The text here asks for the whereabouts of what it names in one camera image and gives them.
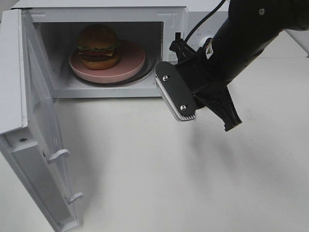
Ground white warning label sticker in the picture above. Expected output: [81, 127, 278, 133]
[168, 51, 178, 65]

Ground burger with lettuce and tomato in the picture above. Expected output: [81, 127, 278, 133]
[78, 24, 120, 70]

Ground upper white power knob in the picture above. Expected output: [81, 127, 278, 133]
[198, 36, 213, 48]

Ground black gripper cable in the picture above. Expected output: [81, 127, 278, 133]
[183, 0, 229, 44]

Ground glass microwave turntable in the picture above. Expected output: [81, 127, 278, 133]
[69, 53, 155, 86]

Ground pink round plate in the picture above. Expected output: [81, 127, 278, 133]
[69, 40, 146, 84]

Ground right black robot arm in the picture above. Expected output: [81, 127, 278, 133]
[155, 0, 309, 131]

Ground white microwave oven body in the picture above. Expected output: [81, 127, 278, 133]
[11, 0, 236, 99]

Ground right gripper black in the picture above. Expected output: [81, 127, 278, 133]
[155, 0, 297, 131]

